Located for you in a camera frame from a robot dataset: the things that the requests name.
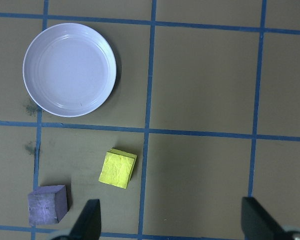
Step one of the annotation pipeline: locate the purple foam block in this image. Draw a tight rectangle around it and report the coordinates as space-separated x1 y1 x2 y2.
27 184 68 226

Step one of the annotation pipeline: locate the yellow foam block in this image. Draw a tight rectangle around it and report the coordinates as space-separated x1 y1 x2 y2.
98 148 138 190

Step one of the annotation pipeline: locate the white round plate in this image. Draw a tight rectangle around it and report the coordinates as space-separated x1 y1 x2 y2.
22 22 117 118

